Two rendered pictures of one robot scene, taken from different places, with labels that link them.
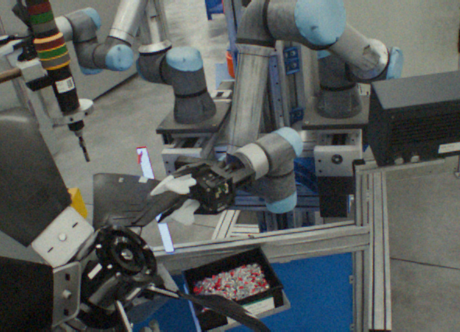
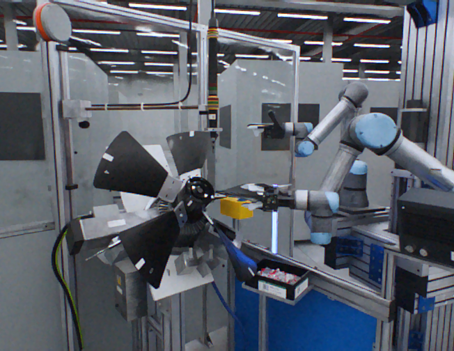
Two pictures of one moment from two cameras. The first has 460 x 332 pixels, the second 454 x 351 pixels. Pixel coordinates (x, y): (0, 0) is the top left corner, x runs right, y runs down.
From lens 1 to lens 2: 0.82 m
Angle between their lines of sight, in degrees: 50
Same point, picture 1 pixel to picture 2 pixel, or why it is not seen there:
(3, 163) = (192, 145)
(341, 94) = not seen: hidden behind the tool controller
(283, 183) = (317, 221)
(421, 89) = (441, 198)
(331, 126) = not seen: hidden behind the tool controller
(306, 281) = (342, 325)
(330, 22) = (376, 133)
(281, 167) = (317, 210)
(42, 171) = (202, 153)
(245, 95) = (330, 172)
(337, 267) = (365, 327)
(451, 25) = not seen: outside the picture
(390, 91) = (416, 193)
